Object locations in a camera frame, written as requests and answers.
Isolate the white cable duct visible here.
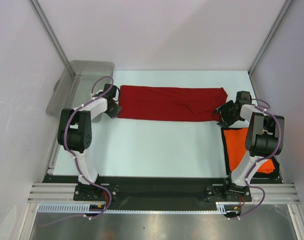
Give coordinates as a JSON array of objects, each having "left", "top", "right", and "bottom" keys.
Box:
[{"left": 38, "top": 203, "right": 240, "bottom": 215}]

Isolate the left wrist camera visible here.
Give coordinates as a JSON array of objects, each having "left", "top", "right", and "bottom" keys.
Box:
[{"left": 103, "top": 83, "right": 118, "bottom": 99}]

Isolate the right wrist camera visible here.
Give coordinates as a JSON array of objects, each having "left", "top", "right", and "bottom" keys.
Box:
[{"left": 235, "top": 91, "right": 252, "bottom": 105}]

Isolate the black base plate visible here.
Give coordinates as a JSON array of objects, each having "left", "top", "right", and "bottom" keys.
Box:
[{"left": 41, "top": 174, "right": 285, "bottom": 212}]

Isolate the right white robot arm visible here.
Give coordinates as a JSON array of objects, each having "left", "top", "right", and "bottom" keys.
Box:
[{"left": 214, "top": 99, "right": 285, "bottom": 201}]

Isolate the aluminium frame rail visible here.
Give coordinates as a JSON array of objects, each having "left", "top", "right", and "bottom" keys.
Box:
[{"left": 28, "top": 183, "right": 300, "bottom": 205}]

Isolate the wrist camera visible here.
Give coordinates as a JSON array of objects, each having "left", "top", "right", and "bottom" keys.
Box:
[
  {"left": 235, "top": 91, "right": 252, "bottom": 105},
  {"left": 103, "top": 83, "right": 118, "bottom": 99}
]

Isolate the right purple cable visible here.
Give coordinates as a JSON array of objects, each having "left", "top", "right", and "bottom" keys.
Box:
[{"left": 226, "top": 98, "right": 285, "bottom": 221}]

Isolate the red t shirt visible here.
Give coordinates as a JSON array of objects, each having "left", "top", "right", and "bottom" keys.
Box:
[{"left": 118, "top": 85, "right": 228, "bottom": 122}]

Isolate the clear plastic bin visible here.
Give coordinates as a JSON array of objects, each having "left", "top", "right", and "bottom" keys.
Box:
[{"left": 46, "top": 60, "right": 115, "bottom": 119}]

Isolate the orange folded t shirt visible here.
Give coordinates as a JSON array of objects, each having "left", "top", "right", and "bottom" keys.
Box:
[{"left": 223, "top": 127, "right": 276, "bottom": 175}]

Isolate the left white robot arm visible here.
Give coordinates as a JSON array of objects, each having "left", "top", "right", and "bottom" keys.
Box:
[{"left": 57, "top": 83, "right": 121, "bottom": 201}]

